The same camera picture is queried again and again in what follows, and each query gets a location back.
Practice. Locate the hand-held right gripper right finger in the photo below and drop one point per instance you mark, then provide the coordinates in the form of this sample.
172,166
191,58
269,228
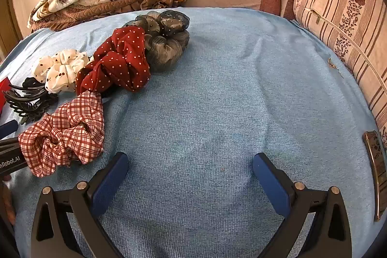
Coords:
272,185

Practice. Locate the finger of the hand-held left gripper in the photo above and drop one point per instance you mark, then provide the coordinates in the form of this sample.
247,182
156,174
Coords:
7,128

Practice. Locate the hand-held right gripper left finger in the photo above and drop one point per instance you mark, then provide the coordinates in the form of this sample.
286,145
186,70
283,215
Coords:
108,185

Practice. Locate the black hair claw clip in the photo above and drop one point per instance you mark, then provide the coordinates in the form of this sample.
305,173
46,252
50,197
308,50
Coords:
30,107

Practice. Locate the red box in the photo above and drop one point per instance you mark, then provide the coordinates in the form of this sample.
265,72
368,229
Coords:
4,94

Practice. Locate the red plaid scrunchie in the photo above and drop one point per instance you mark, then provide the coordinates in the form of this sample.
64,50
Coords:
75,125

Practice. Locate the white dotted scrunchie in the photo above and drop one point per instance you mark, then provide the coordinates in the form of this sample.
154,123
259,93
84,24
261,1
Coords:
60,73

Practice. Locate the red polka dot scrunchie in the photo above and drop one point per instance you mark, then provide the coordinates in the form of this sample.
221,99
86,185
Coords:
121,64

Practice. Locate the grey sheer dotted scrunchie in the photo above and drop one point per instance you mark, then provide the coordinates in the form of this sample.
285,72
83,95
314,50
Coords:
166,46

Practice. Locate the light blue towel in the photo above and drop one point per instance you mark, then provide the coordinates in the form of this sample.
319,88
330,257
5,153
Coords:
226,110

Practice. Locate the dark flat rectangular object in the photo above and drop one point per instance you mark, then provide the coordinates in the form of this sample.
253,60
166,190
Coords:
375,155

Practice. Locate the striped floral pillow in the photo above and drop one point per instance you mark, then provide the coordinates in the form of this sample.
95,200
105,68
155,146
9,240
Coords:
338,4

